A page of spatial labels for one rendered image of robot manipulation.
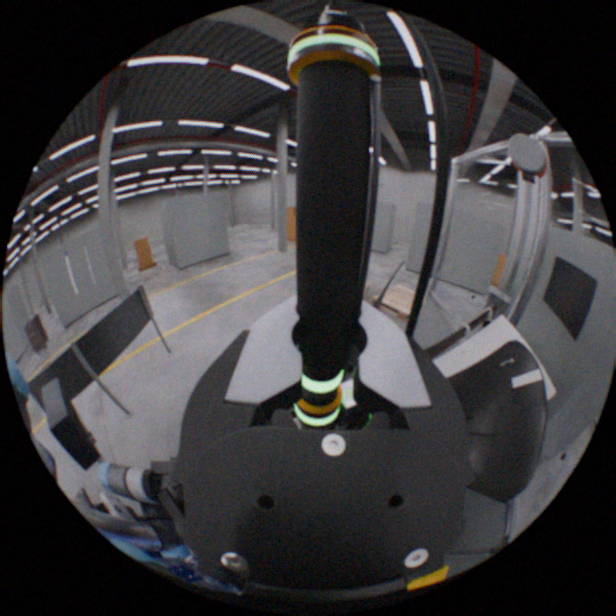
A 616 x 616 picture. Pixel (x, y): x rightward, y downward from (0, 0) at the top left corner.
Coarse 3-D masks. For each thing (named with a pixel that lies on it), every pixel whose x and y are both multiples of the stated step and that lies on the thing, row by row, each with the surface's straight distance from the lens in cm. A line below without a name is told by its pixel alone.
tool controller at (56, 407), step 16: (48, 384) 91; (48, 400) 82; (64, 400) 76; (48, 416) 75; (64, 416) 69; (80, 416) 97; (64, 432) 71; (80, 432) 72; (64, 448) 75; (80, 448) 75; (96, 448) 79; (80, 464) 79
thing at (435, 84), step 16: (336, 0) 21; (400, 16) 28; (416, 32) 25; (432, 64) 21; (432, 80) 19; (432, 96) 19; (448, 144) 16; (448, 160) 16; (432, 224) 15; (432, 240) 15; (432, 256) 15; (416, 288) 16; (416, 304) 16; (416, 320) 17; (448, 336) 33; (432, 352) 28
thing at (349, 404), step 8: (344, 384) 21; (352, 384) 21; (352, 400) 20; (344, 408) 20; (352, 408) 20; (360, 408) 22; (296, 416) 28; (344, 416) 21; (352, 416) 21; (360, 416) 22; (336, 424) 23; (344, 424) 22
